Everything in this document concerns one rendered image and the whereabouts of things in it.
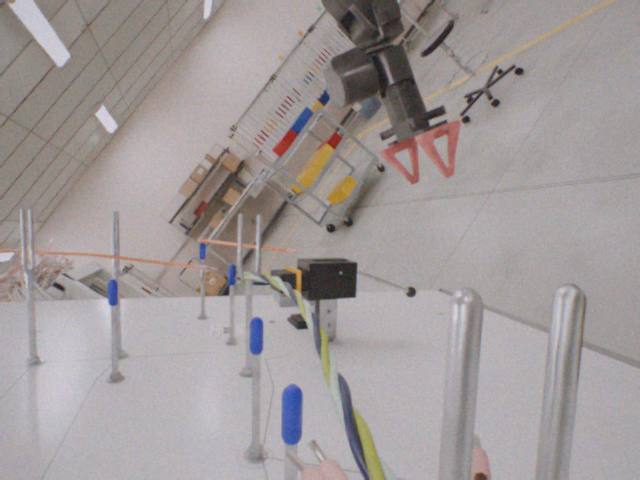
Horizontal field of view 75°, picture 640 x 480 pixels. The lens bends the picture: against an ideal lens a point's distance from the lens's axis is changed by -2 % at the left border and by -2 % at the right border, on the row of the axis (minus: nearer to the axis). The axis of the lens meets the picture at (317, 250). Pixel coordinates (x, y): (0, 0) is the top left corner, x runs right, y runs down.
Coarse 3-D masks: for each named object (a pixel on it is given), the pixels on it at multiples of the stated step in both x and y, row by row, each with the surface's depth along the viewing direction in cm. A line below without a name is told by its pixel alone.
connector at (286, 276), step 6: (276, 270) 46; (282, 270) 46; (300, 270) 46; (276, 276) 44; (282, 276) 43; (288, 276) 44; (294, 276) 44; (300, 276) 44; (306, 276) 44; (288, 282) 44; (294, 282) 44; (300, 282) 44; (306, 282) 45; (276, 288) 44; (294, 288) 44; (300, 288) 44; (306, 288) 45
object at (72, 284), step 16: (64, 256) 104; (48, 272) 96; (64, 272) 109; (80, 272) 96; (96, 272) 110; (16, 288) 89; (48, 288) 85; (64, 288) 86; (80, 288) 86; (96, 288) 120; (128, 288) 119
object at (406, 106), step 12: (408, 84) 61; (384, 96) 64; (396, 96) 61; (408, 96) 61; (420, 96) 62; (396, 108) 62; (408, 108) 61; (420, 108) 62; (444, 108) 60; (396, 120) 63; (408, 120) 59; (420, 120) 59; (384, 132) 66
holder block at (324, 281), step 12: (300, 264) 47; (312, 264) 44; (324, 264) 44; (336, 264) 45; (348, 264) 46; (312, 276) 44; (324, 276) 45; (336, 276) 45; (348, 276) 46; (312, 288) 44; (324, 288) 45; (336, 288) 45; (348, 288) 46
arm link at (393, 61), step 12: (384, 48) 62; (396, 48) 60; (372, 60) 60; (384, 60) 60; (396, 60) 60; (408, 60) 62; (384, 72) 61; (396, 72) 60; (408, 72) 61; (384, 84) 62; (396, 84) 62
